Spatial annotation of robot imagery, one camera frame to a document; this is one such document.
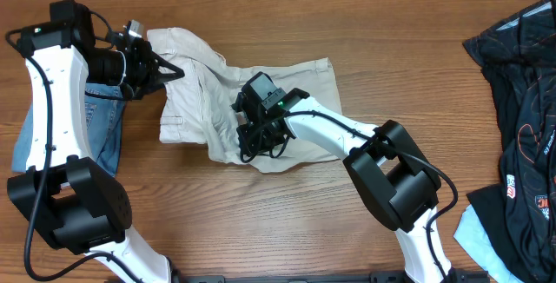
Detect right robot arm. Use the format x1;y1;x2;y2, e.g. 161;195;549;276
232;72;453;282

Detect beige cotton shorts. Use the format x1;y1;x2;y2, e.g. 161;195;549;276
147;28;341;164

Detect folded blue denim jeans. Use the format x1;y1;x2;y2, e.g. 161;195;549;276
11;83;126;176

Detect black printed jersey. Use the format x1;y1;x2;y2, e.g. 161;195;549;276
463;0;555;282

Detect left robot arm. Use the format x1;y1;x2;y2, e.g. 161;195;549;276
5;0;184;282

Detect light blue garment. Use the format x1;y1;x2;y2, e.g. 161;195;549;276
453;205;523;283

